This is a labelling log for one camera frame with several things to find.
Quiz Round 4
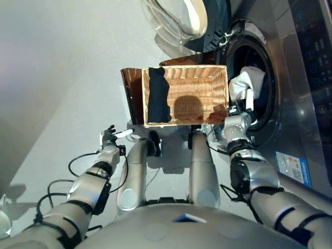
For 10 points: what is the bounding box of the white round object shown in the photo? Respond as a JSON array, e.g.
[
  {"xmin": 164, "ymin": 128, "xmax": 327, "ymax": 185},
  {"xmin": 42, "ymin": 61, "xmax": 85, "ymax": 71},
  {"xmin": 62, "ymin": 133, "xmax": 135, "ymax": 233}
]
[{"xmin": 0, "ymin": 209, "xmax": 13, "ymax": 237}]

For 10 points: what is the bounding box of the round glass washing machine door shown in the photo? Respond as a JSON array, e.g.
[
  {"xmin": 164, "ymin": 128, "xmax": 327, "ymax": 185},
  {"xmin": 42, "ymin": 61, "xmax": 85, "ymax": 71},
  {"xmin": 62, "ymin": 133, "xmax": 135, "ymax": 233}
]
[{"xmin": 141, "ymin": 0, "xmax": 232, "ymax": 57}]

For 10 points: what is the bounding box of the grey robot torso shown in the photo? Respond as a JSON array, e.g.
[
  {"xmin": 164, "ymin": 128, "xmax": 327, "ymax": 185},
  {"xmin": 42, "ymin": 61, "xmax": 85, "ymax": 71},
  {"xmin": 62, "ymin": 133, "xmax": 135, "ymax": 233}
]
[{"xmin": 75, "ymin": 197, "xmax": 307, "ymax": 249}]

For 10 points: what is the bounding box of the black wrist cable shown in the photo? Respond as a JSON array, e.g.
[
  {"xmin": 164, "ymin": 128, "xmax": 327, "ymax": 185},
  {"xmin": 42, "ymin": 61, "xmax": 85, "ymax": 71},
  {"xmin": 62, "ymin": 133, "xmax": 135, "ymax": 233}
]
[
  {"xmin": 206, "ymin": 127, "xmax": 230, "ymax": 154},
  {"xmin": 35, "ymin": 151, "xmax": 130, "ymax": 231}
]

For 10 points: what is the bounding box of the white garment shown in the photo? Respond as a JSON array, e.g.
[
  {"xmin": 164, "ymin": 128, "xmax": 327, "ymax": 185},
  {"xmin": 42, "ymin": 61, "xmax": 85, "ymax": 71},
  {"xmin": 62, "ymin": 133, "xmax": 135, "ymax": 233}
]
[{"xmin": 228, "ymin": 65, "xmax": 267, "ymax": 101}]

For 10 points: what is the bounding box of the brown wooden stool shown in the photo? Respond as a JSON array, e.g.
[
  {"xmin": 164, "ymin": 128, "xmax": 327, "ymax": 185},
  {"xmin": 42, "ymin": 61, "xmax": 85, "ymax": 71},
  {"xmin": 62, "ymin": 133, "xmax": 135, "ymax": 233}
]
[{"xmin": 120, "ymin": 53, "xmax": 216, "ymax": 126}]

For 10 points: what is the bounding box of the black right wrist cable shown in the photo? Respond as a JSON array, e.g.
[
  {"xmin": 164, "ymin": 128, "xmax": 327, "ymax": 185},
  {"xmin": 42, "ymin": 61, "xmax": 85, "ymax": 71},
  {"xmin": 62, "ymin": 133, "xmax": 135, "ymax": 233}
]
[{"xmin": 206, "ymin": 127, "xmax": 230, "ymax": 154}]

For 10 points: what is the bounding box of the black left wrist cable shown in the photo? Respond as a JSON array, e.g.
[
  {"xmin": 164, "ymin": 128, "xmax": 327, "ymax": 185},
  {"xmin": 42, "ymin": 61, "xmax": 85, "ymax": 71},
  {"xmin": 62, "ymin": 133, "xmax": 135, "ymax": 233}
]
[{"xmin": 35, "ymin": 151, "xmax": 130, "ymax": 231}]

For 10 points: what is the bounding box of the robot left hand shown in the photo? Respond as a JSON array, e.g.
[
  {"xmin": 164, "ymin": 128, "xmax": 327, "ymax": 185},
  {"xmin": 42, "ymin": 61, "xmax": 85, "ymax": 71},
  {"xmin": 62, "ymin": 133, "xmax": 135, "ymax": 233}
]
[{"xmin": 100, "ymin": 124, "xmax": 133, "ymax": 150}]

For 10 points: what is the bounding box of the rectangular wicker laundry basket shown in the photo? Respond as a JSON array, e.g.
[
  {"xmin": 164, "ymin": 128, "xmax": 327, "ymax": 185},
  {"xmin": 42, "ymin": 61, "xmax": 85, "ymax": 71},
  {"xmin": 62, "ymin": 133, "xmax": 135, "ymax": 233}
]
[{"xmin": 141, "ymin": 64, "xmax": 230, "ymax": 128}]

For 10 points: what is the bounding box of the blue energy label sticker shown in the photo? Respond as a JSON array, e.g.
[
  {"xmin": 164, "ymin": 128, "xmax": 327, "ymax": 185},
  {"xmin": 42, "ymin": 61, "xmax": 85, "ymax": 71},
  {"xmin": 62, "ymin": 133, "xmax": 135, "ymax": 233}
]
[{"xmin": 274, "ymin": 150, "xmax": 312, "ymax": 187}]

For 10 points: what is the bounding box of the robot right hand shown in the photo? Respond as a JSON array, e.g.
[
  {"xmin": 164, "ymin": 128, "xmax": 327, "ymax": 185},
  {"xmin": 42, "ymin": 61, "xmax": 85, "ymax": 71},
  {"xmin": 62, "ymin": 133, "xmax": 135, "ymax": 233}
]
[{"xmin": 227, "ymin": 88, "xmax": 255, "ymax": 115}]

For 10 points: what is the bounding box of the black garment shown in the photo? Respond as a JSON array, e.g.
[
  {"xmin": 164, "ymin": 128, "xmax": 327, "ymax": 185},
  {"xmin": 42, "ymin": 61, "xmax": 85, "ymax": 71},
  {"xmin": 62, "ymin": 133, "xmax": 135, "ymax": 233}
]
[{"xmin": 147, "ymin": 66, "xmax": 172, "ymax": 123}]

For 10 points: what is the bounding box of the silver robot right leg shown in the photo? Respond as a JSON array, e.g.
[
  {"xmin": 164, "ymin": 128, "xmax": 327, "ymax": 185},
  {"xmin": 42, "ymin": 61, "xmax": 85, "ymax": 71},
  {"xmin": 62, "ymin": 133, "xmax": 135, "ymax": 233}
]
[{"xmin": 187, "ymin": 125, "xmax": 222, "ymax": 209}]

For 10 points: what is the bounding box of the thin white floor cable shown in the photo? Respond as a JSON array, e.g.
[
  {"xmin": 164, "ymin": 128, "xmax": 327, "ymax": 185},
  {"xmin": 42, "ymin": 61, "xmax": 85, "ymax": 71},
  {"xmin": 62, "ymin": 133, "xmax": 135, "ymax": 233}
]
[{"xmin": 128, "ymin": 134, "xmax": 163, "ymax": 190}]

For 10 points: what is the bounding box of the dark grey washing machine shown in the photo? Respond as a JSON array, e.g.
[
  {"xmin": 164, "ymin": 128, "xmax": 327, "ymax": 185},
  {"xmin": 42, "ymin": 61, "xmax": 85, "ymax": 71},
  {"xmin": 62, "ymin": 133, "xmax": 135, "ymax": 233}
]
[{"xmin": 202, "ymin": 0, "xmax": 332, "ymax": 205}]

